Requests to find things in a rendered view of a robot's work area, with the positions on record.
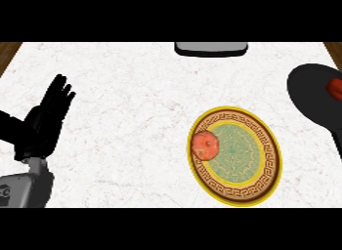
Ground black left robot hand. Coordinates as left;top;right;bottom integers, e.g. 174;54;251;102
0;73;77;163

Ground yellow patterned oval plate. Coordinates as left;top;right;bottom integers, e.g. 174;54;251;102
186;105;283;208

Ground black frying pan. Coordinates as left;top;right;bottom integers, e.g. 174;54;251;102
285;62;342;193

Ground red bell pepper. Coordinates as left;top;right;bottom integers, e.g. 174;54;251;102
323;77;342;102

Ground orange round vegetable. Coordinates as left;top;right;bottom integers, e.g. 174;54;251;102
190;130;220;162

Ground grey rounded appliance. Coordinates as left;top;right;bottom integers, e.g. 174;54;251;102
172;41;249;59

